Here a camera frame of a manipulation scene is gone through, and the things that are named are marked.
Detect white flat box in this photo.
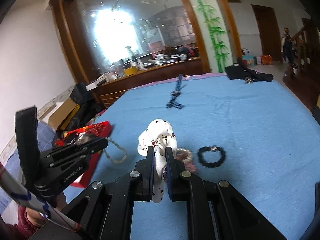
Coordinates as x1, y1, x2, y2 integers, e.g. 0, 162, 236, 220
86, 72, 116, 91

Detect person in background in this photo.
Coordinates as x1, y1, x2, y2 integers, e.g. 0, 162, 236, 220
281, 27, 295, 65

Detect white cherry print scrunchie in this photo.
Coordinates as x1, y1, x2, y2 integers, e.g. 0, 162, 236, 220
137, 119, 177, 203

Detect pink bead bracelet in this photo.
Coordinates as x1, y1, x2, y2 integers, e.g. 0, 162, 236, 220
175, 147, 198, 174

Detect white pearl bracelet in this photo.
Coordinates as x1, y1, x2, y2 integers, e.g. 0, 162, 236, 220
102, 136, 128, 164

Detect black clothing pile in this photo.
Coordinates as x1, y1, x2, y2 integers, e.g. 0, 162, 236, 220
225, 64, 274, 82

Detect brown cardboard box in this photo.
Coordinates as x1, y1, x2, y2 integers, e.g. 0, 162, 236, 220
48, 98, 80, 132

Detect left hand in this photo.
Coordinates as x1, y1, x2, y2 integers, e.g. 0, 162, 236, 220
25, 192, 67, 227

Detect red tray box white inside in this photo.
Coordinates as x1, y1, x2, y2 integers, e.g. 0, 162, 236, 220
54, 121, 112, 188

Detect blue braided lanyard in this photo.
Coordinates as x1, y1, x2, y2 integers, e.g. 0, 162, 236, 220
165, 74, 187, 110

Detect black bead bracelet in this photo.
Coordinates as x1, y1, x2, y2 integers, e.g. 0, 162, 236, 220
196, 145, 227, 169

